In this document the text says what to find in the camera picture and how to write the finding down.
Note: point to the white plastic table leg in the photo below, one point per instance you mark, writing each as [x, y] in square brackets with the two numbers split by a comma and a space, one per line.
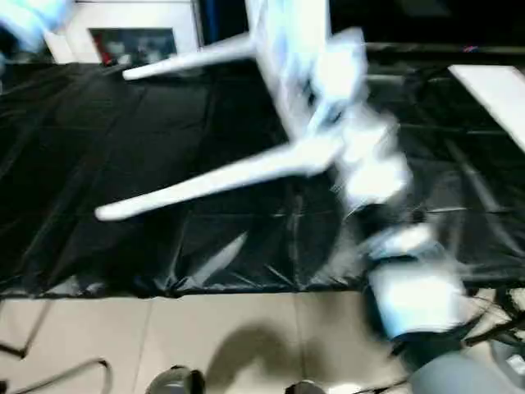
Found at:
[205, 184]
[184, 61]

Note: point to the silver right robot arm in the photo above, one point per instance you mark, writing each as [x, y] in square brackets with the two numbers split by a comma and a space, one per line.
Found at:
[414, 295]

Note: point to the black mat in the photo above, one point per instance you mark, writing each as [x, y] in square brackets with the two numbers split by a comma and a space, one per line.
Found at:
[123, 123]

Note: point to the dark rounded robot part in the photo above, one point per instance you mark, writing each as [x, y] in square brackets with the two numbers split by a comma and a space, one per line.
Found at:
[176, 381]
[305, 388]

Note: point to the red bottle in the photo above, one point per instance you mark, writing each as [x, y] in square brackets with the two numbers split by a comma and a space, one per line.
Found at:
[98, 45]

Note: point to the white cabinet with glass doors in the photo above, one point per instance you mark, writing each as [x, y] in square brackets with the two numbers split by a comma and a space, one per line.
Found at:
[135, 12]

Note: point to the white flat board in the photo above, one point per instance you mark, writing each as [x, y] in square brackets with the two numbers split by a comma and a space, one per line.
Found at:
[492, 94]

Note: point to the grey robot torso cover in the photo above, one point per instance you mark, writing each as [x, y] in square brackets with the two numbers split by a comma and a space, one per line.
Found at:
[459, 375]

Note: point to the thin black rod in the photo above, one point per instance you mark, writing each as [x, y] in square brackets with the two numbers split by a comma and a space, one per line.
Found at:
[492, 332]

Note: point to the black flat stand base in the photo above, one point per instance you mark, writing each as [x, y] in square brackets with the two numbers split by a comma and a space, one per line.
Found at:
[510, 359]

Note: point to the black metal stand frame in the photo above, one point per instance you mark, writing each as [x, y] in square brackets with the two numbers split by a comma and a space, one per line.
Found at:
[18, 351]

